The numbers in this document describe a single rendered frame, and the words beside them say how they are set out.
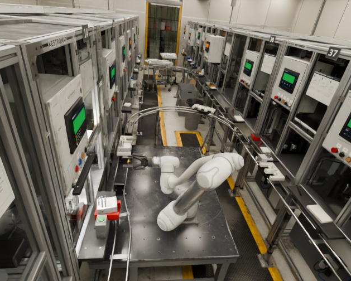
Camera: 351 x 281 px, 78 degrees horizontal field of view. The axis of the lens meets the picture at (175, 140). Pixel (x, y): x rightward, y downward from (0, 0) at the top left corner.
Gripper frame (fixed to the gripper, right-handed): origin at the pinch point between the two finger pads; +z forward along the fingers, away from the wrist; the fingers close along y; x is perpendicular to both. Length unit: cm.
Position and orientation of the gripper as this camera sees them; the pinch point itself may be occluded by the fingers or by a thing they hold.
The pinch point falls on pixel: (126, 161)
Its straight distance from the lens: 174.2
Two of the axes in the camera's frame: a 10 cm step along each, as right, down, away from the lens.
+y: 1.0, -8.6, -5.0
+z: -9.9, -0.3, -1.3
